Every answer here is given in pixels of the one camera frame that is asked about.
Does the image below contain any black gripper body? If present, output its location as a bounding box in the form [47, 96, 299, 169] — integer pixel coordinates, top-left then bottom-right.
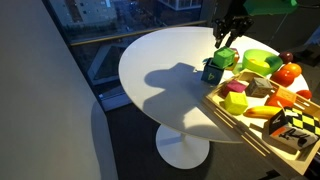
[212, 0, 255, 36]

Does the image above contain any blue plush cube with number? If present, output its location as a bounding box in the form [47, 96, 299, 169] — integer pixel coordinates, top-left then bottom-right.
[200, 58, 225, 86]

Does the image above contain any magenta foam block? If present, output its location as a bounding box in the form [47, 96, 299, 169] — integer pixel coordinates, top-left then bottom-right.
[221, 79, 249, 98]

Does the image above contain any grey foam block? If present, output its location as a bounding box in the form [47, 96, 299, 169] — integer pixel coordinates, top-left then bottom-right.
[245, 77, 274, 99]

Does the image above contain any wooden slatted crate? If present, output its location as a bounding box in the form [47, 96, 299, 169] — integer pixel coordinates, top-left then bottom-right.
[202, 69, 320, 177]

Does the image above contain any orange foam block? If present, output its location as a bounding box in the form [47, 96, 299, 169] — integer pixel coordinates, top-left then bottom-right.
[265, 87, 298, 109]

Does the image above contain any black yellow checkered plush cube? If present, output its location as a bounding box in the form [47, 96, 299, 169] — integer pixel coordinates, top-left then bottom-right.
[267, 106, 320, 151]

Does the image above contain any yellow toy lemon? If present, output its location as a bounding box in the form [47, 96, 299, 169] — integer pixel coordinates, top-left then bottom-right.
[248, 58, 270, 69]

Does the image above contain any translucent green bowl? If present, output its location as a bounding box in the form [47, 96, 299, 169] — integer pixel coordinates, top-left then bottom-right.
[241, 48, 284, 77]

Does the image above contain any dark red toy plum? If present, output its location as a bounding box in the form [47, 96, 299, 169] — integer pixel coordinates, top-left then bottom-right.
[278, 50, 295, 65]

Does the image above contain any red toy tomato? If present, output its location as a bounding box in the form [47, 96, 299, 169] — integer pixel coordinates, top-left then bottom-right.
[269, 69, 296, 88]

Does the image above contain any toy orange fruit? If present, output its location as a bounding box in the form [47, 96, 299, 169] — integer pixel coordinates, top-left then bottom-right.
[281, 62, 303, 78]

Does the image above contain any wooden window handrail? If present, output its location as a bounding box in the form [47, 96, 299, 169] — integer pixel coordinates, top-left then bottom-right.
[69, 19, 208, 47]

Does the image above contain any small red toy strawberry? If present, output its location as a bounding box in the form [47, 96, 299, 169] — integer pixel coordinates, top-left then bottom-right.
[295, 89, 313, 101]

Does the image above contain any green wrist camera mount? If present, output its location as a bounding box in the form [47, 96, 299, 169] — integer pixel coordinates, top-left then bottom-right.
[242, 0, 299, 17]

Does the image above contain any white round table pedestal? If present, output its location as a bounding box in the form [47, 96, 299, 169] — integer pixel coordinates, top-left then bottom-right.
[155, 123, 211, 170]

